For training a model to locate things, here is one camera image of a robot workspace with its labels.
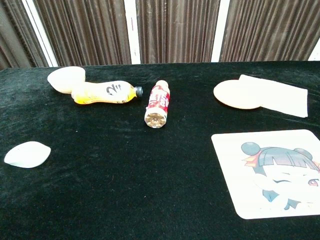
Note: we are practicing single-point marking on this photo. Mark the white folded cloth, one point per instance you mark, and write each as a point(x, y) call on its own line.
point(282, 97)

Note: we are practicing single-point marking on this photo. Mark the round woven coaster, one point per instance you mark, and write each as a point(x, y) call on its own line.
point(232, 95)

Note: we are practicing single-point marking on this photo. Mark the red label coffee bottle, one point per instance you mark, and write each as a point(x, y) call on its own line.
point(158, 100)

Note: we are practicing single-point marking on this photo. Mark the white bowl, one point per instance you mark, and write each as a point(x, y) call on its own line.
point(62, 80)

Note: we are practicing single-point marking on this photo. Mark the orange drink bottle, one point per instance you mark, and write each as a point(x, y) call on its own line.
point(100, 95)

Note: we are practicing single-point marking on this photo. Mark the white metal frame post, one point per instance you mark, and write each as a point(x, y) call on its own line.
point(131, 37)
point(316, 53)
point(38, 27)
point(220, 32)

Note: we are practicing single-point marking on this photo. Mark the brown pleated curtain panel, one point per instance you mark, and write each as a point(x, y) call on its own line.
point(12, 37)
point(175, 30)
point(270, 30)
point(85, 32)

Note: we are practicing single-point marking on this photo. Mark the black velvet tablecloth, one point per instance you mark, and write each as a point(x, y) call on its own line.
point(125, 175)

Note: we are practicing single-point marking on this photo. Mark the cartoon girl mouse pad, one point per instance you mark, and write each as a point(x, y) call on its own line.
point(230, 155)

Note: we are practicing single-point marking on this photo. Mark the white computer mouse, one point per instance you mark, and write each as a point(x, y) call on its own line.
point(26, 155)

